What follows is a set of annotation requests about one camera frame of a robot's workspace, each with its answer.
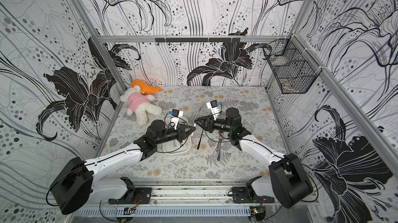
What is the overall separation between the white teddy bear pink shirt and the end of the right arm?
48 centimetres

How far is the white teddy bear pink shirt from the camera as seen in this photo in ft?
3.28

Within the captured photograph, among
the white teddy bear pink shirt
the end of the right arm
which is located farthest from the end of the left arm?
the white teddy bear pink shirt

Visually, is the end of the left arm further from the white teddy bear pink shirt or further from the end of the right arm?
the white teddy bear pink shirt

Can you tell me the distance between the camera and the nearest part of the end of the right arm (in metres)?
0.63
